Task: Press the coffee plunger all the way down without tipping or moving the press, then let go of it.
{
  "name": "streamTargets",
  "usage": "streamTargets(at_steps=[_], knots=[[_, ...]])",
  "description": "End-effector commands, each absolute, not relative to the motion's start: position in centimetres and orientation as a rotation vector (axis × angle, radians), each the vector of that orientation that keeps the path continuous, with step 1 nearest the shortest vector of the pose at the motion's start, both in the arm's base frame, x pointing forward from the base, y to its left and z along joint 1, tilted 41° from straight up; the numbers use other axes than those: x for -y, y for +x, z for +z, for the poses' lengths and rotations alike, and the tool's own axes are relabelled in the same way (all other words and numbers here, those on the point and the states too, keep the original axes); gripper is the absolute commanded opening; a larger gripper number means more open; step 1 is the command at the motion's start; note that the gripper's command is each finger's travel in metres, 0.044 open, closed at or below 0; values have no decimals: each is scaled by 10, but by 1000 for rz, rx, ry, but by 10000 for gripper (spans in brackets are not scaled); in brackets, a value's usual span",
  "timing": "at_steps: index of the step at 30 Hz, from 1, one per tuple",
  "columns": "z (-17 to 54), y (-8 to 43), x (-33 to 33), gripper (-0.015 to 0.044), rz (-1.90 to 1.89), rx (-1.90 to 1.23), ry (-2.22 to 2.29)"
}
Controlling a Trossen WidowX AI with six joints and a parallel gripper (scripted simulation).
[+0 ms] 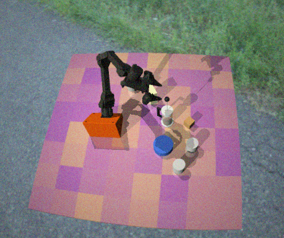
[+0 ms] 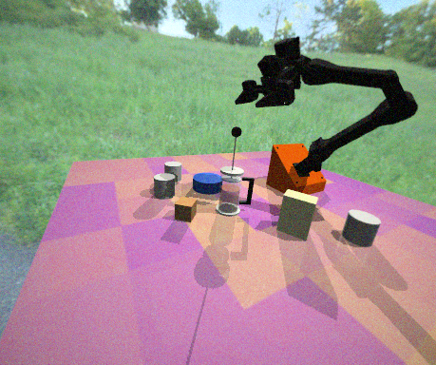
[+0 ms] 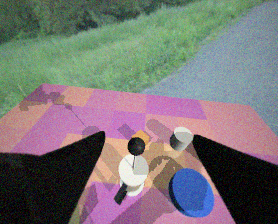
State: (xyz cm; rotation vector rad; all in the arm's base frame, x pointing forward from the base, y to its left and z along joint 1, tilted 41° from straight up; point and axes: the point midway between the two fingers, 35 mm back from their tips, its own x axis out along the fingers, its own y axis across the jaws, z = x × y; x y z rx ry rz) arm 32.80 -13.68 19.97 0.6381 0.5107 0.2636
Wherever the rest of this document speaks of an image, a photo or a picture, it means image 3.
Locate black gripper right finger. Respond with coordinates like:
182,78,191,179
192,135,278,224

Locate glass french press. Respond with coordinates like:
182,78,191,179
113,137,149,206

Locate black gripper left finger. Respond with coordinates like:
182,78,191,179
0,131,105,224

